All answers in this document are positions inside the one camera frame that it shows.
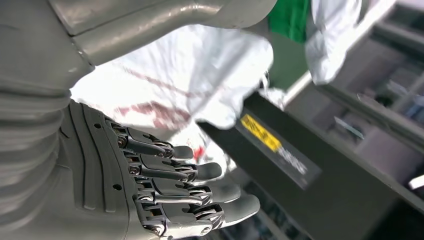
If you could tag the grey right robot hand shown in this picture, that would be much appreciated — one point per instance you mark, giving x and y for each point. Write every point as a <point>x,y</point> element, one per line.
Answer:
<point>99,185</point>

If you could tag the black inbound scanner machine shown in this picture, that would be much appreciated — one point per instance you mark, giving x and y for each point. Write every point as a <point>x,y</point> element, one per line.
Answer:
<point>331,205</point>

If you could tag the ruler label sticker, yellow patch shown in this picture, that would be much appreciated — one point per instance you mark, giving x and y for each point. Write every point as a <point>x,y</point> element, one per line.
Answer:
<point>265,139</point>

